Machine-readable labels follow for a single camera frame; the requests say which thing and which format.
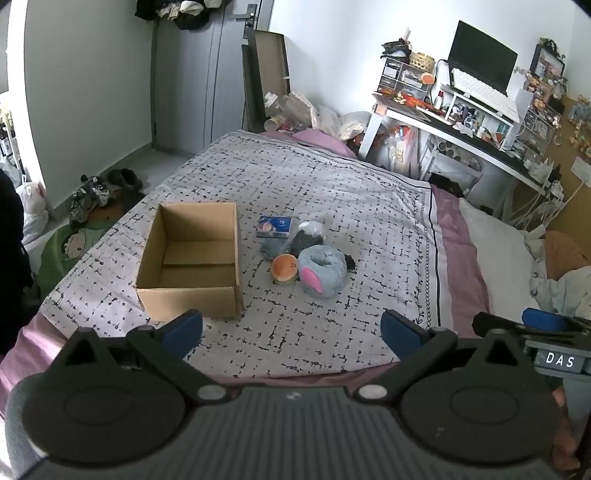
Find white quilt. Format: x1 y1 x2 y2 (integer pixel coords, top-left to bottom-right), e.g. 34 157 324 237
458 198 544 324

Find small blue printed packet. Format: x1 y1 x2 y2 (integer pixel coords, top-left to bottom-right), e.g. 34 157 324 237
257 215 294 239

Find white rolling cart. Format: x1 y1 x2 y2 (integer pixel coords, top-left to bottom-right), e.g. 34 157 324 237
418 136 485 195

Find clothes hung over door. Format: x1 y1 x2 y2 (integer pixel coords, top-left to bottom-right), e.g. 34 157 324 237
135 0 232 31

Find small round plush toy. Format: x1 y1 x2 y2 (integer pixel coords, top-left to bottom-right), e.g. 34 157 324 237
271 254 299 286

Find clear plastic packaging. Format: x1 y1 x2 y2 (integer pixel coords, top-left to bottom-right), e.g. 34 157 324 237
264 90 320 131

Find person's right hand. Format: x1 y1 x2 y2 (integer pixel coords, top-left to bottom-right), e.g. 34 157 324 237
549 383 583 472

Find shelf with bottles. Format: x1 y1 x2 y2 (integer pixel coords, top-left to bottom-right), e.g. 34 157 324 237
0 92 27 182

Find clear storage bin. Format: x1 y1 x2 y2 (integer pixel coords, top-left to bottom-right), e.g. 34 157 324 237
376 124 419 175

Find photo frame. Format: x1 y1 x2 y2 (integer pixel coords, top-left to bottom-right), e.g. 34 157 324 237
529 39 567 82

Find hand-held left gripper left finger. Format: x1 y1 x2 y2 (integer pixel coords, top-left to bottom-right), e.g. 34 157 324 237
50 309 228 406

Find orange brown pillow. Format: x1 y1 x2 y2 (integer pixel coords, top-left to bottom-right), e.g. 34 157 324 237
544 230 591 281

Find flat cardboard carton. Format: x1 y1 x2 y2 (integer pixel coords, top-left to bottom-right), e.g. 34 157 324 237
254 30 292 101

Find green cartoon floor mat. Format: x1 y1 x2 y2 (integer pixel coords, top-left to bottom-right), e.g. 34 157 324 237
36 216 112 297

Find crumpled white plastic bag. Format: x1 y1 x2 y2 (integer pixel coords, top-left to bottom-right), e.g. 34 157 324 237
318 107 371 143

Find clear drawer organiser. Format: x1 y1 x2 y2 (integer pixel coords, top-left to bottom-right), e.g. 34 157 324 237
378 58 437 100

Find white desk riser shelf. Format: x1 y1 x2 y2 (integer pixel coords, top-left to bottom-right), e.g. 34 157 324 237
434 83 522 149

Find dark socks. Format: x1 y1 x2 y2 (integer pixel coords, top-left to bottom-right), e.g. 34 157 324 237
260 229 326 262

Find cardboard box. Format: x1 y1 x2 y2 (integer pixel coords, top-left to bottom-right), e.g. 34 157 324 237
135 202 245 321

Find white black patterned blanket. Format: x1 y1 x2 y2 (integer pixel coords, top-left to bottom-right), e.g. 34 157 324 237
39 130 446 380

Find pale printed bedding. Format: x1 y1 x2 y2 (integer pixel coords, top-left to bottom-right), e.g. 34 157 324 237
525 228 591 317

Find black leaning panel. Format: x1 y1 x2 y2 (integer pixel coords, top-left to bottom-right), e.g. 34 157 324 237
241 43 267 133

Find blue grey plush toy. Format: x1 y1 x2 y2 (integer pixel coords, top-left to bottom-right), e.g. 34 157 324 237
297 244 348 299

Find small clear drawer unit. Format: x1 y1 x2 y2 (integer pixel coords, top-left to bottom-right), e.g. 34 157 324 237
512 108 557 154

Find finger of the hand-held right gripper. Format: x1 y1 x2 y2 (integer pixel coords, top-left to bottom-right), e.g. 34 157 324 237
472 312 527 340
522 308 591 333

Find door handle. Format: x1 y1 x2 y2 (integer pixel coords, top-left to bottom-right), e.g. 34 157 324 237
228 4 258 37

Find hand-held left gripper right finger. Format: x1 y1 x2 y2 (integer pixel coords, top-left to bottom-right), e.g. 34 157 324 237
354 309 539 402

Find cork board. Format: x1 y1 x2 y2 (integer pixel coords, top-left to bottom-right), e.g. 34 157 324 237
512 92 591 241

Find white cables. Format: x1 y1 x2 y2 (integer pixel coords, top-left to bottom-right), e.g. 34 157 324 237
507 179 570 232

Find dark slippers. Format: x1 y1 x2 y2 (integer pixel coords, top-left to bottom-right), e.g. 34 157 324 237
107 168 144 192

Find white desk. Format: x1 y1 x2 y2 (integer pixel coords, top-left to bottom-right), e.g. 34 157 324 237
358 92 561 200

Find white keyboard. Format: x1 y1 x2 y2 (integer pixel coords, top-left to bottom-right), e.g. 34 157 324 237
450 68 520 117

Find black laptop monitor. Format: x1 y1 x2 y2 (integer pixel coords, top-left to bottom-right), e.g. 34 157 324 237
447 20 519 97

